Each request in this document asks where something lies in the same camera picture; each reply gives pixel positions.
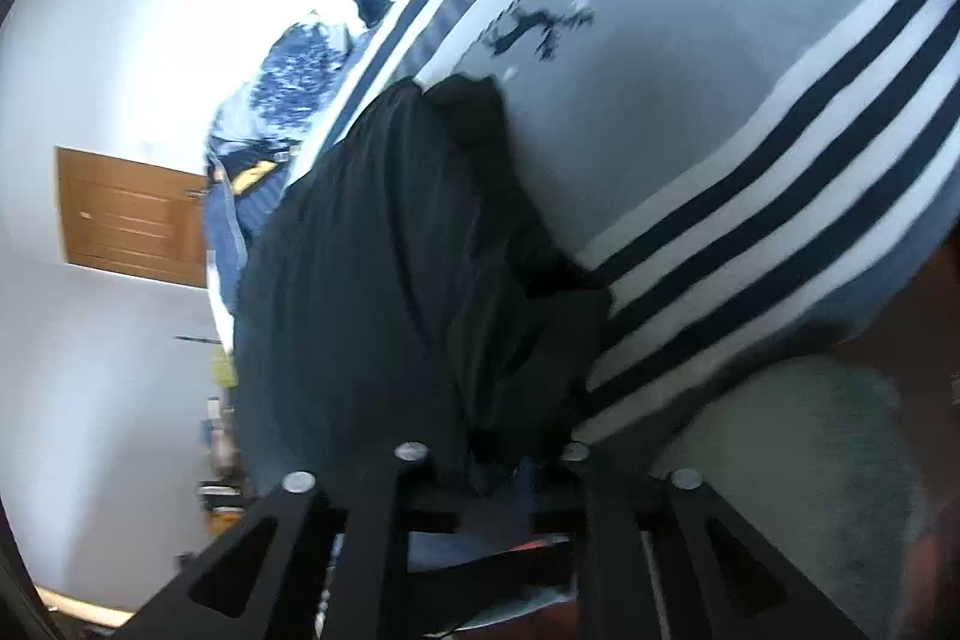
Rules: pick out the brown wooden door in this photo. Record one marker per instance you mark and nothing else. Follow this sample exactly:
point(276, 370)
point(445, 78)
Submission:
point(127, 220)

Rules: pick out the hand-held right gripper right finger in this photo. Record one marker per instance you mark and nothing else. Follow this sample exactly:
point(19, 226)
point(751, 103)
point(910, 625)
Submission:
point(607, 512)

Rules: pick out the metal rod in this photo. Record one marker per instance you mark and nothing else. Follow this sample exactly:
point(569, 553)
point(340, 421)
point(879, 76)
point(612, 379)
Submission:
point(199, 338)

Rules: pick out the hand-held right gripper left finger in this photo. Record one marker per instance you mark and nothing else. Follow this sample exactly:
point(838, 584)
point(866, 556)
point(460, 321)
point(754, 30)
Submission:
point(390, 497)

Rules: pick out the yellow plastic bag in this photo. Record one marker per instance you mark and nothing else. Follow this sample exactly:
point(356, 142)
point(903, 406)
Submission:
point(223, 370)

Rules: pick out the black down jacket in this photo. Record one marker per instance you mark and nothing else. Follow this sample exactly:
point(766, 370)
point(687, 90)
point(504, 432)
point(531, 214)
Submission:
point(375, 272)

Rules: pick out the tree print duvet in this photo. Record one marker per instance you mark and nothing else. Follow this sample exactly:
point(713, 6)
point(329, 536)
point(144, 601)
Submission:
point(292, 78)

